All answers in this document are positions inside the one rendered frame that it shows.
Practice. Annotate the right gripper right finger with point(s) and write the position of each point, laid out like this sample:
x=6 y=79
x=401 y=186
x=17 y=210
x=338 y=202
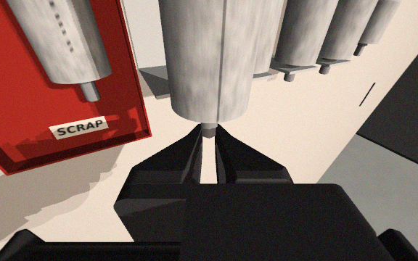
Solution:
x=244 y=164

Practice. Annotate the red scrap tray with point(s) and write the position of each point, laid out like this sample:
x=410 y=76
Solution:
x=42 y=122

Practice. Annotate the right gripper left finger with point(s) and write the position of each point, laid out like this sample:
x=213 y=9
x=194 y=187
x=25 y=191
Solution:
x=173 y=163

